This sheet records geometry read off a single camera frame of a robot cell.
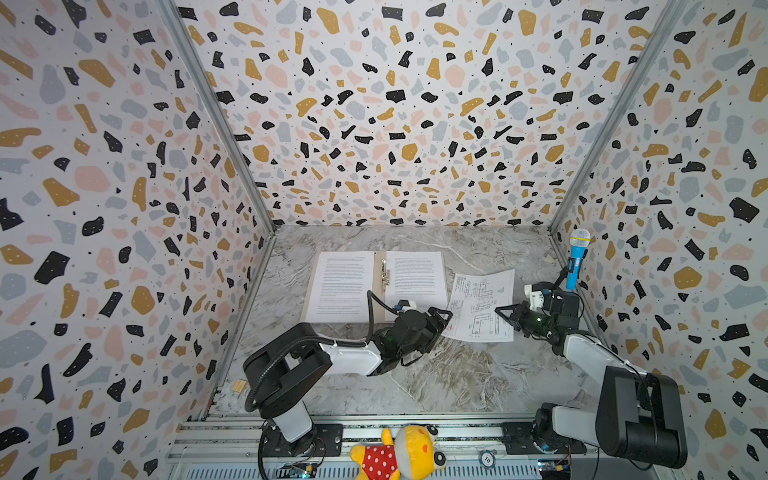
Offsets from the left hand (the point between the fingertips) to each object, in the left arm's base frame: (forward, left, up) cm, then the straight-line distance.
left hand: (453, 318), depth 81 cm
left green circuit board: (-32, +39, -13) cm, 52 cm away
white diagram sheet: (+11, -10, -11) cm, 19 cm away
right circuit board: (-33, -22, -14) cm, 42 cm away
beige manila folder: (+3, +20, 0) cm, 21 cm away
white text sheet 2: (+24, +8, -14) cm, 29 cm away
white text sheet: (+20, +35, -14) cm, 43 cm away
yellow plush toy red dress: (-30, +12, -6) cm, 33 cm away
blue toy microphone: (+17, -36, +12) cm, 42 cm away
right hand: (+5, -13, -2) cm, 14 cm away
